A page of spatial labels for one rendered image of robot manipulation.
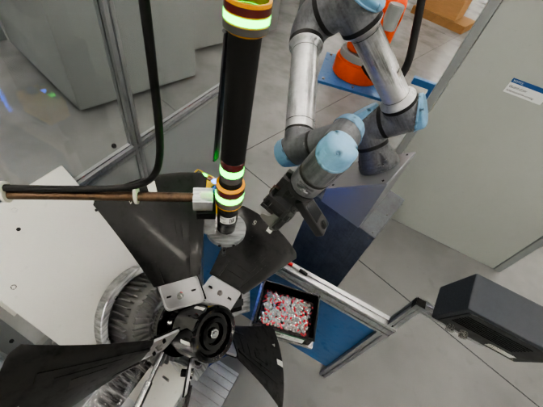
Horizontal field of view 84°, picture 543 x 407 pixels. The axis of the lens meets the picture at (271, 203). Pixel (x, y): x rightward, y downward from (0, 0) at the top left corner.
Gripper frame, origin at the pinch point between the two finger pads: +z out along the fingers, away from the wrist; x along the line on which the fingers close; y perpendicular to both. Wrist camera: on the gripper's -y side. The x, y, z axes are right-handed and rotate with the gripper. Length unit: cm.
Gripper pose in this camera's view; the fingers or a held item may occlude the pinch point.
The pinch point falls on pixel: (274, 227)
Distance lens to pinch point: 85.4
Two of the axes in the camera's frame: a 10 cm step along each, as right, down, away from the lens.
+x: -4.6, 6.2, -6.3
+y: -7.8, -6.2, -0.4
